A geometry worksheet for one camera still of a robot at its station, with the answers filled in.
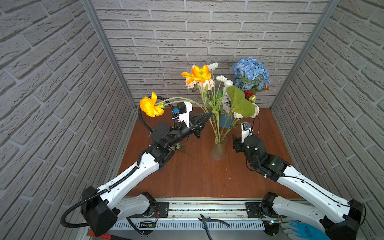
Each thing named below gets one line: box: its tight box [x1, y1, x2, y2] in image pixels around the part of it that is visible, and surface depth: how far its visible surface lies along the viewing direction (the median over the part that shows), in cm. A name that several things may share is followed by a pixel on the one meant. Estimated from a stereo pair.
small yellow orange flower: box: [140, 92, 209, 118], surface depth 40 cm
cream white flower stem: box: [208, 62, 234, 142], surface depth 68 cm
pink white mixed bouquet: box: [221, 94, 232, 118], surface depth 85 cm
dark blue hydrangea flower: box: [232, 56, 270, 91], surface depth 61 cm
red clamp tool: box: [88, 229, 132, 240], surface depth 67 cm
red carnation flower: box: [244, 90, 255, 100], surface depth 80 cm
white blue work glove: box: [280, 219, 331, 240], surface depth 69 cm
